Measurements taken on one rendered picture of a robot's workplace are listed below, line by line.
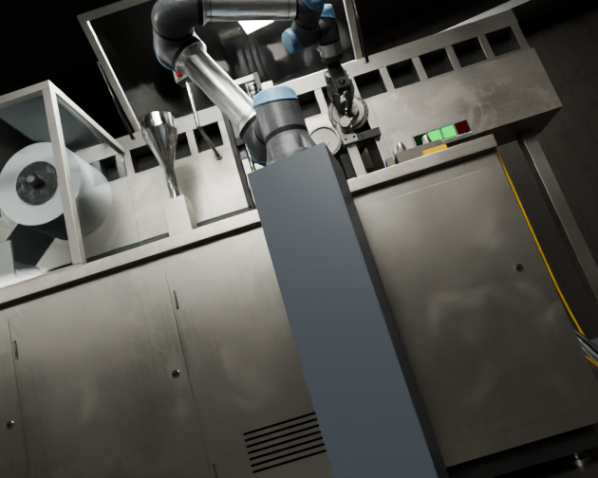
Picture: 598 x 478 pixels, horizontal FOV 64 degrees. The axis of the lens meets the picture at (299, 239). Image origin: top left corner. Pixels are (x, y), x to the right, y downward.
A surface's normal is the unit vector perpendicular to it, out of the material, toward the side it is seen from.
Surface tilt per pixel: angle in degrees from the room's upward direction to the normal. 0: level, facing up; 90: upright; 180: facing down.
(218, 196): 90
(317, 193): 90
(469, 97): 90
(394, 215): 90
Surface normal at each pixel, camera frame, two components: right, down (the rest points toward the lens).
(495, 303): -0.11, -0.23
